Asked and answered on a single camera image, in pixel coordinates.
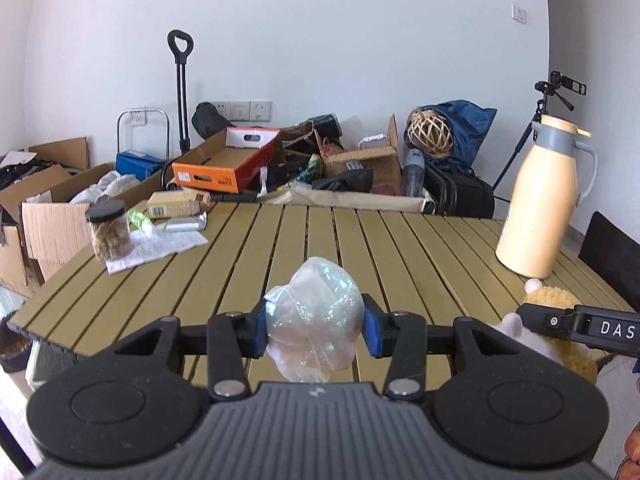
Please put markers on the black camera tripod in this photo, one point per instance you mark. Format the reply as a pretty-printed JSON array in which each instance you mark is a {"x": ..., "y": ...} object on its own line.
[{"x": 570, "y": 85}]

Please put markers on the white metal frame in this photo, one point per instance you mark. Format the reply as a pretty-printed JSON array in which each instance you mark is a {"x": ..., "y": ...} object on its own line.
[{"x": 142, "y": 110}]

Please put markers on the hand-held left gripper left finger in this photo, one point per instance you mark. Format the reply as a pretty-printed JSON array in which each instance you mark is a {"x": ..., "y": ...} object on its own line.
[{"x": 260, "y": 330}]

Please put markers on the large open cardboard box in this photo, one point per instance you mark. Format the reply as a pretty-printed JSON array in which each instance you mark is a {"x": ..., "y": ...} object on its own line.
[{"x": 70, "y": 150}]

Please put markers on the clear plastic bag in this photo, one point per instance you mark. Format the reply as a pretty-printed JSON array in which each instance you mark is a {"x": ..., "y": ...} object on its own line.
[{"x": 315, "y": 310}]

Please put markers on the small beige box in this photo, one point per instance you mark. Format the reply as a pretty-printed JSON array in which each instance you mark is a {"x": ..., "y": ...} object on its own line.
[{"x": 172, "y": 206}]

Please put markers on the corrugated cardboard box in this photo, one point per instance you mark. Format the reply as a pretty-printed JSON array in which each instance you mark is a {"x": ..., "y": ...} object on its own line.
[{"x": 55, "y": 230}]

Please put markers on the white plastic bag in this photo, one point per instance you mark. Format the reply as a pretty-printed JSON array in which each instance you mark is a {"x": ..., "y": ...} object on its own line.
[{"x": 107, "y": 185}]

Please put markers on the white paper sheet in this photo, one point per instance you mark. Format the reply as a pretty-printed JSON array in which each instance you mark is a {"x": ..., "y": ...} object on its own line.
[{"x": 155, "y": 247}]

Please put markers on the brown paper bag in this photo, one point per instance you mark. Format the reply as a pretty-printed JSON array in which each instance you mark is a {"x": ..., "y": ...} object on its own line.
[{"x": 332, "y": 150}]

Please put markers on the white wall socket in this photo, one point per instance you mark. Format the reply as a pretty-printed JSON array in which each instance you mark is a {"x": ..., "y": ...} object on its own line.
[
  {"x": 137, "y": 117},
  {"x": 223, "y": 110},
  {"x": 260, "y": 110},
  {"x": 240, "y": 110}
]

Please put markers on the dark clothes pile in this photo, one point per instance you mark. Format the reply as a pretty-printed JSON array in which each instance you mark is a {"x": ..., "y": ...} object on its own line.
[{"x": 25, "y": 175}]

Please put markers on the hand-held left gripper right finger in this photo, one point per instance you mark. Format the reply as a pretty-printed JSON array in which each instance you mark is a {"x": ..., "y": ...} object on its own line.
[{"x": 372, "y": 330}]

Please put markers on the silver foil packet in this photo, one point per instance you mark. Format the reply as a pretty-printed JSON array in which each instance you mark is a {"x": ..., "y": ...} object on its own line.
[{"x": 185, "y": 222}]

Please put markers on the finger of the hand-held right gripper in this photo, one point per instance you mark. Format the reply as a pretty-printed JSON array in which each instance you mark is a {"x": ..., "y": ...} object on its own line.
[{"x": 550, "y": 319}]

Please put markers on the small green bottle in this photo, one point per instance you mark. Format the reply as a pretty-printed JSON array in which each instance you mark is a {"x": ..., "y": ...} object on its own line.
[{"x": 137, "y": 220}]

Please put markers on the black plastic bag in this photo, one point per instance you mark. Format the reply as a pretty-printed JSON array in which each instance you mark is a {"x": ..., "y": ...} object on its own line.
[{"x": 345, "y": 180}]

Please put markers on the clear jar with black lid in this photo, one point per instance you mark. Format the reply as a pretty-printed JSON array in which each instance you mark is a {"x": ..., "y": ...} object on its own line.
[{"x": 110, "y": 237}]

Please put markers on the black folding chair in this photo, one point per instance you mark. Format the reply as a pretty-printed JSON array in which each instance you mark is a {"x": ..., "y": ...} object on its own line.
[{"x": 615, "y": 260}]

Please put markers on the blue water bottle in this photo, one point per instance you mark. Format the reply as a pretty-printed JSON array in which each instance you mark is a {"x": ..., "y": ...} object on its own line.
[{"x": 415, "y": 175}]

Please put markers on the person's right hand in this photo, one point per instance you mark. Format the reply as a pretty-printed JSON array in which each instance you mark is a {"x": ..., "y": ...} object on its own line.
[{"x": 635, "y": 442}]

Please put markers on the brown cardboard box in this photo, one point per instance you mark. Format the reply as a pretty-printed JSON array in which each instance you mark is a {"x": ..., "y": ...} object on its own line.
[{"x": 370, "y": 160}]

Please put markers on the olive folding camping table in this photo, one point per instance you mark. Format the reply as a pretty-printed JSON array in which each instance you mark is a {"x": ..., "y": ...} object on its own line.
[{"x": 400, "y": 260}]

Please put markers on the yellow plush toy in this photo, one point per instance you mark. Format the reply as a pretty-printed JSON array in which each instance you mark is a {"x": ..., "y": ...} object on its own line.
[{"x": 560, "y": 355}]

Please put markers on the blue cardboard box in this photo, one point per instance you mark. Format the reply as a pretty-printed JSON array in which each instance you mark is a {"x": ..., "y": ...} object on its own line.
[{"x": 137, "y": 165}]

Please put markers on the yellow thermos jug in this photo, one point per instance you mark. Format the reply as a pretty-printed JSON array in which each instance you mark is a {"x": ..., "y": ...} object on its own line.
[{"x": 535, "y": 210}]

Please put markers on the orange cardboard box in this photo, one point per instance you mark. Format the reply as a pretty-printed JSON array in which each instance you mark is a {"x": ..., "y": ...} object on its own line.
[{"x": 210, "y": 177}]

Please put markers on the dark woven basket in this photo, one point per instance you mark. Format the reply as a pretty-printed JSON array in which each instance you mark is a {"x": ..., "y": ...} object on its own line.
[{"x": 12, "y": 345}]

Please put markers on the blue fabric bag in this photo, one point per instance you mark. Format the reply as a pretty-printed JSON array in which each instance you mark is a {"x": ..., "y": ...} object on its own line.
[{"x": 470, "y": 125}]

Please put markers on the woven rattan ball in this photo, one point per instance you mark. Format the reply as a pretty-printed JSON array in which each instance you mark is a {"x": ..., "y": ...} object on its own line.
[{"x": 430, "y": 132}]

